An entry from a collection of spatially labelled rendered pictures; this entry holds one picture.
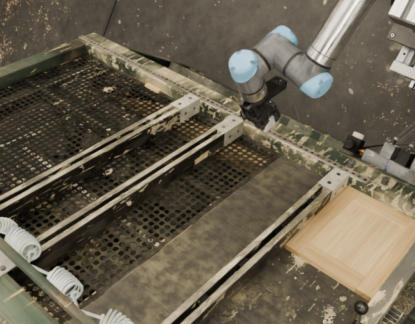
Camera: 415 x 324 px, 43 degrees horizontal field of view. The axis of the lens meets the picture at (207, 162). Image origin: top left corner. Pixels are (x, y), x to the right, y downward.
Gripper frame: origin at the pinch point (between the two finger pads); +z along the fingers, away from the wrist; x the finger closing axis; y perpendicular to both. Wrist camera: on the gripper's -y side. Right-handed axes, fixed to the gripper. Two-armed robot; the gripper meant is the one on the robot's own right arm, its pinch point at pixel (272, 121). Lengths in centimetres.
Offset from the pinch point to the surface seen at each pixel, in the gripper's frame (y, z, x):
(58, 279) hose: 73, -29, -6
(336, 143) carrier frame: -44, 105, -15
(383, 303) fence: 26, 19, 54
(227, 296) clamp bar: 51, 5, 20
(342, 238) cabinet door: 13.7, 30.5, 31.3
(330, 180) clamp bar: -3.2, 34.8, 15.4
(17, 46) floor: -6, 145, -303
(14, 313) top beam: 87, -24, -14
